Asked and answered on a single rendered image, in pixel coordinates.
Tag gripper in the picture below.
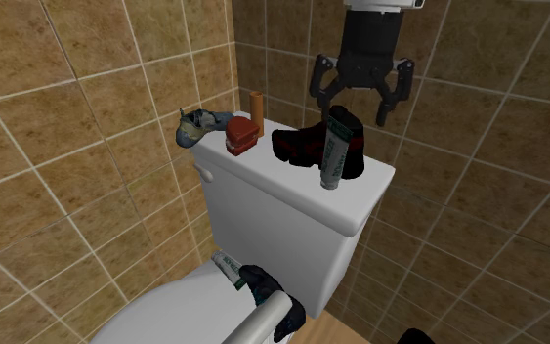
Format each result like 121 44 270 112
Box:
308 10 416 128

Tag orange cylinder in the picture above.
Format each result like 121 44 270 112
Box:
248 90 266 139

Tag black blue shoe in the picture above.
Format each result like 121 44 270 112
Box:
237 264 307 344

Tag white green toothpaste tube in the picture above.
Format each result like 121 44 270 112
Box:
210 250 248 292
319 115 354 192

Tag grey blue shoe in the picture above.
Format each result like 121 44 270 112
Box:
175 107 235 150

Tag black red boot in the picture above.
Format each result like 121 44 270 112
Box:
271 105 366 181

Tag white toilet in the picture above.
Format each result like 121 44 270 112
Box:
88 110 397 344

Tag grey white roll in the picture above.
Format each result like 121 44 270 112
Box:
221 289 294 344

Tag black rounded object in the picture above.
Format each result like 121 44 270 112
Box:
396 327 436 344

